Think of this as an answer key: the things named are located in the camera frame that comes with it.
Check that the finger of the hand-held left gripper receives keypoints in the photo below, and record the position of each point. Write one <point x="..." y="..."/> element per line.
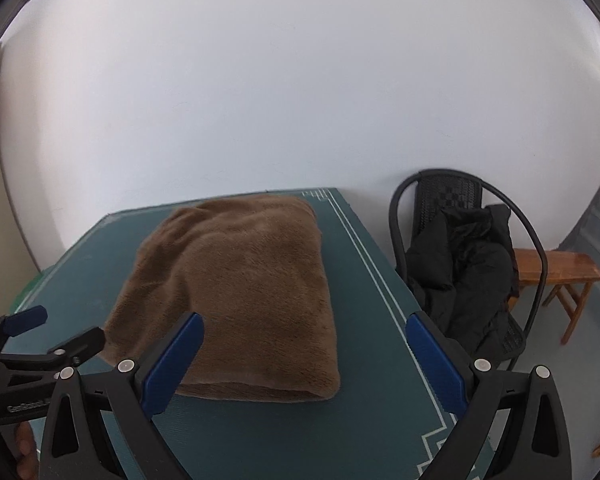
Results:
<point x="85" y="342"/>
<point x="27" y="320"/>

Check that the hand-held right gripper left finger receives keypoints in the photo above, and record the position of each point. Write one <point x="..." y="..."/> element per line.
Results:
<point x="175" y="360"/>

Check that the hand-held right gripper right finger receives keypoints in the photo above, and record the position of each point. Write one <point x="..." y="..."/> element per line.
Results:
<point x="435" y="360"/>

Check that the brown fleece sweater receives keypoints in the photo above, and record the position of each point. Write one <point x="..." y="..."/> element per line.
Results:
<point x="240" y="285"/>

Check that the person's left hand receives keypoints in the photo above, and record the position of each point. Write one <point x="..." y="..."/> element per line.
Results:
<point x="27" y="450"/>

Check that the teal table mat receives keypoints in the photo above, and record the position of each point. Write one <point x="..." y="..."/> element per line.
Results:
<point x="370" y="335"/>

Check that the black jacket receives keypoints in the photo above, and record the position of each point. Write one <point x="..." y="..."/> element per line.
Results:
<point x="460" y="270"/>

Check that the wooden bench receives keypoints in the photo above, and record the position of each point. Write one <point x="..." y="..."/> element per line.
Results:
<point x="560" y="265"/>

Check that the black woven chair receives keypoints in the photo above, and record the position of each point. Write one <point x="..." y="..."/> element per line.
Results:
<point x="450" y="190"/>

